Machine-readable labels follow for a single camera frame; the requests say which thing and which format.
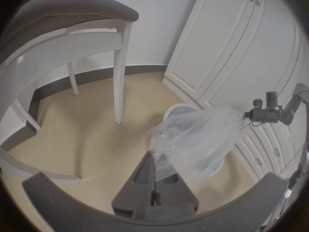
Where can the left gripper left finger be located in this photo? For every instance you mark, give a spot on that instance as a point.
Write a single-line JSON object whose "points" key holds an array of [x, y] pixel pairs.
{"points": [[135, 187]]}

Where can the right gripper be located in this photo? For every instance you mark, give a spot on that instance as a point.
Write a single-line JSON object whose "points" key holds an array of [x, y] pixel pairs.
{"points": [[266, 116]]}

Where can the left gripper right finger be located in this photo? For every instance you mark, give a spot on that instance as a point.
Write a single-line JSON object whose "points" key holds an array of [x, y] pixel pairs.
{"points": [[179, 192]]}

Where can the clear plastic bag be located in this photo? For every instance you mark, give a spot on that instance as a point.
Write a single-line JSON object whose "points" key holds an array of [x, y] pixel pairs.
{"points": [[205, 134]]}

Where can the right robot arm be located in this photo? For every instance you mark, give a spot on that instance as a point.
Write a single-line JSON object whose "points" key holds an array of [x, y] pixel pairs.
{"points": [[291, 110]]}

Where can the white trash bin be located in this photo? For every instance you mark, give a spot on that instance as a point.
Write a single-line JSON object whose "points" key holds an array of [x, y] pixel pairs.
{"points": [[179, 111]]}

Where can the white wardrobe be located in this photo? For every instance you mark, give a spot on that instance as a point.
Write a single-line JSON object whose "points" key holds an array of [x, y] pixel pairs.
{"points": [[229, 45]]}

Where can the white chair with grey cushion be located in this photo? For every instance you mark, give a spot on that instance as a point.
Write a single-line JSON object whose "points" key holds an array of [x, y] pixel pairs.
{"points": [[72, 8]]}

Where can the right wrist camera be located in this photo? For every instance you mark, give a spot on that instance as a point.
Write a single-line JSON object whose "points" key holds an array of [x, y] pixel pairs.
{"points": [[270, 100]]}

